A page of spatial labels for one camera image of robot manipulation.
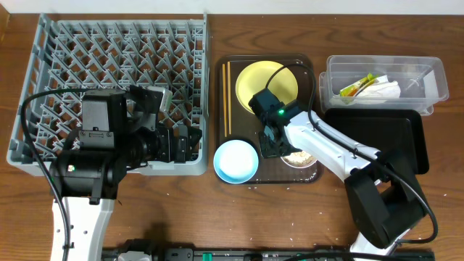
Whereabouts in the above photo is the rice food scraps pile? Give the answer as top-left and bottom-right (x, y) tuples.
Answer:
(283, 151), (314, 167)

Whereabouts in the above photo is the light blue bowl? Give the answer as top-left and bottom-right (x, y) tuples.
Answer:
(213, 140), (259, 184)

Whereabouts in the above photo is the yellow round plate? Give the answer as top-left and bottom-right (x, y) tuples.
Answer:
(236, 61), (298, 114)

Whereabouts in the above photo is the pale pink bowl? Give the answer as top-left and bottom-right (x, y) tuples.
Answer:
(281, 151), (317, 169)

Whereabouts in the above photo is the clear plastic waste bin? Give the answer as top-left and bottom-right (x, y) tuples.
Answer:
(319, 55), (449, 115)

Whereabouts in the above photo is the white paper napkin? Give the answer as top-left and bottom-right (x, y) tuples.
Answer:
(355, 75), (401, 98)

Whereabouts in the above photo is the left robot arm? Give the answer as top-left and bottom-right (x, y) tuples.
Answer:
(50, 86), (202, 260)

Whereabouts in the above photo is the grey plastic dish rack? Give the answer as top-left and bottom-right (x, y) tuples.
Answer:
(7, 16), (210, 176)

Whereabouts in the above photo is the dark brown serving tray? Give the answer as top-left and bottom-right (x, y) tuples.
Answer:
(215, 54), (323, 186)

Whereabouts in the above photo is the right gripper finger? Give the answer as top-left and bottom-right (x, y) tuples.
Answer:
(281, 144), (301, 157)
(260, 143), (281, 159)

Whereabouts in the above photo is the green orange snack wrapper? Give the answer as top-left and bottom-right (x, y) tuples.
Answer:
(339, 73), (378, 97)

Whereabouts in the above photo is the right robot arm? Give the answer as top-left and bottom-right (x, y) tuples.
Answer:
(249, 88), (430, 256)

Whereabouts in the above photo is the black rectangular waste tray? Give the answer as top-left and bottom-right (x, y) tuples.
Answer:
(323, 109), (429, 175)

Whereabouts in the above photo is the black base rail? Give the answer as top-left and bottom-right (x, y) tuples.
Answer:
(101, 239), (436, 261)

